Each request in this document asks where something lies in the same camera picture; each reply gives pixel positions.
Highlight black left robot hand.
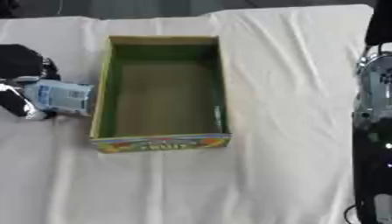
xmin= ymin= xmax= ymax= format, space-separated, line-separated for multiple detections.
xmin=0 ymin=43 xmax=63 ymax=121

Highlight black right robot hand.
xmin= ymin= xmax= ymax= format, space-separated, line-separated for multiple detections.
xmin=350 ymin=127 xmax=392 ymax=224

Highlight pale blue packet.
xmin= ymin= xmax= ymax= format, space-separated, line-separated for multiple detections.
xmin=21 ymin=79 xmax=97 ymax=117

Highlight cardboard box with green inside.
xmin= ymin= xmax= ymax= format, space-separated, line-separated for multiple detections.
xmin=88 ymin=34 xmax=235 ymax=155

